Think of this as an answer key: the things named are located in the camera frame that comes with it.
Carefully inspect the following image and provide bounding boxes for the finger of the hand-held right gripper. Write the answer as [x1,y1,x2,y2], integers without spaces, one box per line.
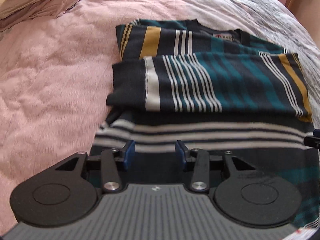
[303,128,320,151]

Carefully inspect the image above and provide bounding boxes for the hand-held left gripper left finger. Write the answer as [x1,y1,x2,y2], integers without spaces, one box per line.
[54,140,136,193]

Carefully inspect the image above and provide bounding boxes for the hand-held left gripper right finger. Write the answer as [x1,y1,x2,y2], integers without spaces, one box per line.
[175,140,257,193]

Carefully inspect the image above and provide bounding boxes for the striped sweater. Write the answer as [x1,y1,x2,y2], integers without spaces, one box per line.
[89,18,320,230]

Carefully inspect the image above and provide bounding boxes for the pink bed cover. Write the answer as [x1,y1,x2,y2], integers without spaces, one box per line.
[0,0,320,230]

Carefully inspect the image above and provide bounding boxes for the pink pillow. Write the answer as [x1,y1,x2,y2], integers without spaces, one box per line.
[0,0,108,32]

